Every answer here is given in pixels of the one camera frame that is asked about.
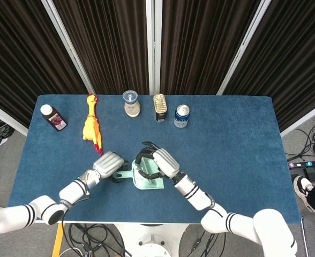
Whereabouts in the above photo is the black tin with gold lid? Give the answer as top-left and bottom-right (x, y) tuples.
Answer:
(153, 93), (168, 123)

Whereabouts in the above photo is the grape juice bottle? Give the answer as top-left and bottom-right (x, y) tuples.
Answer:
(40, 104), (68, 132)

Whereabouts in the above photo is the white and black sneaker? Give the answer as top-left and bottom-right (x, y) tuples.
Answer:
(293, 175), (315, 210)

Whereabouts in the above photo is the black corrugated partition panel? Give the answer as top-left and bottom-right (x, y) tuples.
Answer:
(216, 0), (315, 138)
(153, 0), (271, 96)
(41, 0), (154, 96)
(0, 0), (94, 136)

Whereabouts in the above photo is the yellow rubber chicken toy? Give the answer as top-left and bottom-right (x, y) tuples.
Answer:
(82, 93), (104, 157)

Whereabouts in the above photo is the yellow floor tape strip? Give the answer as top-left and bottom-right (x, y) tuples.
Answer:
(51, 223), (66, 257)

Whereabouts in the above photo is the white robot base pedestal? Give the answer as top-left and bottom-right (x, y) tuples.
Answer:
(111, 223), (190, 257)

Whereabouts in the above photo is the blue milk drink can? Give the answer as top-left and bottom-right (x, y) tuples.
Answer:
(173, 104), (191, 129)

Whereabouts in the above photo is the beige sauce bottle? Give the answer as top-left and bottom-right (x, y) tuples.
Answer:
(122, 90), (142, 118)

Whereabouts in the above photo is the mint green dustpan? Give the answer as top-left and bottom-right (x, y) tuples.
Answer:
(112, 157), (167, 191)

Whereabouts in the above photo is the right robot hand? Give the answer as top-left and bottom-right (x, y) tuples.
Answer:
(135, 141), (181, 180)

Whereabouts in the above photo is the blue table mat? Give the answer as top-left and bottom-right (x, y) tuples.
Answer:
(6, 94), (303, 225)

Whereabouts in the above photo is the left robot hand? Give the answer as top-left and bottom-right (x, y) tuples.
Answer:
(92, 150), (130, 185)

